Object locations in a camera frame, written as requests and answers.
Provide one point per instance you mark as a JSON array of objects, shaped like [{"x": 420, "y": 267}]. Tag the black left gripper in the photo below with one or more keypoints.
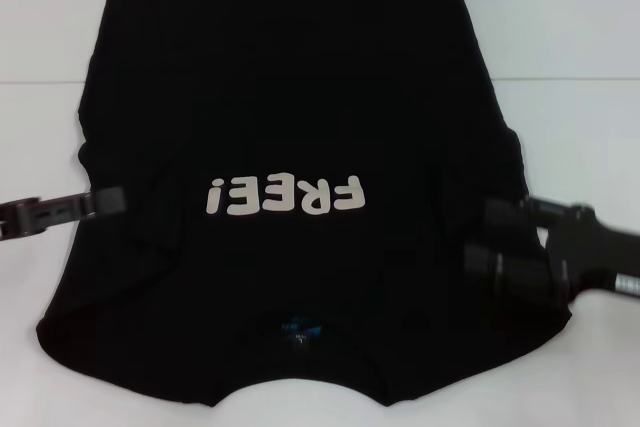
[{"x": 15, "y": 222}]

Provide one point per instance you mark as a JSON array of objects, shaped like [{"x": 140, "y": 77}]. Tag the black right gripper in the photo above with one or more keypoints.
[{"x": 595, "y": 252}]

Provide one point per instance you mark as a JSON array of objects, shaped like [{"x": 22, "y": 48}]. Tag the black shirt with FREE print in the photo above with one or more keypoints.
[{"x": 300, "y": 97}]

